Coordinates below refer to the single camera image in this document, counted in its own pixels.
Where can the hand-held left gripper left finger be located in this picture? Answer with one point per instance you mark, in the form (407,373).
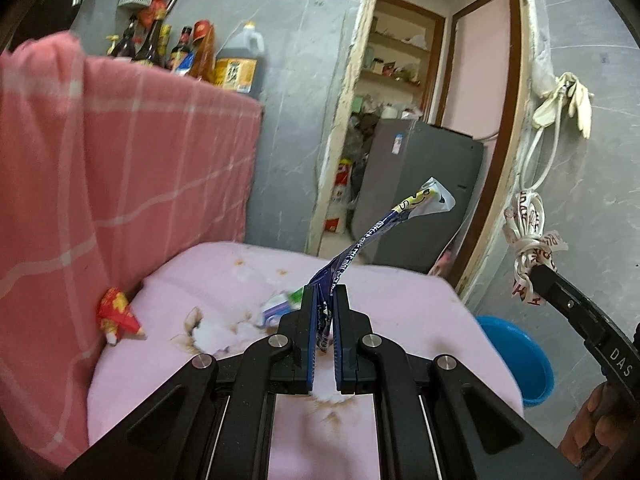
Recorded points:
(308,320)

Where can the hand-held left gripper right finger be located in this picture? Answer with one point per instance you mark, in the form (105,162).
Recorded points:
(341,320)

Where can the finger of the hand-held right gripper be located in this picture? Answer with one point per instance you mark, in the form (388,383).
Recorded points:
(560,292)

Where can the blue printed wrapper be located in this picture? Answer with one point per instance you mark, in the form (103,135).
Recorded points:
(350,260)

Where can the person's right hand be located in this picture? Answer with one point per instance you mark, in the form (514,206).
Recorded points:
(600,425)

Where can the green white packet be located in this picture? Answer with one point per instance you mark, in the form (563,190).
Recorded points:
(277,307)

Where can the blue plastic basin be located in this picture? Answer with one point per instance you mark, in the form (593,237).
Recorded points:
(520,360)

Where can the pink printed bag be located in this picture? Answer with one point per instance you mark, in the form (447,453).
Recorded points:
(441,262)

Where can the red white rice bag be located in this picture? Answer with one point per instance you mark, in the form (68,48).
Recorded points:
(340,185)

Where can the grey cabinet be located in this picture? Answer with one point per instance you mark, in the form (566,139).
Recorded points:
(415,185)

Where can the red yellow wrapper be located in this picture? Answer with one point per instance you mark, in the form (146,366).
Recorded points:
(117,310)

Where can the white gloves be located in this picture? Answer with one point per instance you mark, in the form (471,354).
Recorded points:
(575,100)

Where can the pink plaid cloth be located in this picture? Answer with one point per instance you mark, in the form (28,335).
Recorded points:
(125,160)

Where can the large dark oil jug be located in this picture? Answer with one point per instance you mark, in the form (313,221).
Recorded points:
(240,65)

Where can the orange bottle with red cap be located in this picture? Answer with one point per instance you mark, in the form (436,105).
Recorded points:
(204,55)

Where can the dark bottle with blue label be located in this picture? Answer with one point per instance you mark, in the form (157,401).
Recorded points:
(181,57)

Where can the dark glass bottle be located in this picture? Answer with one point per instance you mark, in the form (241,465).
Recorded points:
(125,42)

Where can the small bottle with yellow cap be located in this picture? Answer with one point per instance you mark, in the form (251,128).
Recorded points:
(112,45)

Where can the red hanging decoration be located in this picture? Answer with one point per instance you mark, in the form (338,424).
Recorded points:
(156,7)

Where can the black wok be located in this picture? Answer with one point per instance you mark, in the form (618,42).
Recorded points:
(55,5)

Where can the wooden wall shelf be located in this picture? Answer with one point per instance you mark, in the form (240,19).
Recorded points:
(400,45)

